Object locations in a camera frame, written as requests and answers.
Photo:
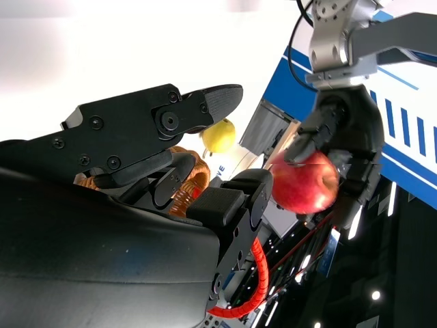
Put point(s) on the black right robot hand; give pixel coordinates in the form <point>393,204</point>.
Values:
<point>102,239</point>

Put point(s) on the red apple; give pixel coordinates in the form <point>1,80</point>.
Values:
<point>304,184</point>

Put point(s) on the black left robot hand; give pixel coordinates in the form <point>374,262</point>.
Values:
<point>358,119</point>

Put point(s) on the green pear with stem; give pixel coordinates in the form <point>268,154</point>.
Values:
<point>220,136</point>

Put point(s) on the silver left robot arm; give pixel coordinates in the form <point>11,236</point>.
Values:
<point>327,44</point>

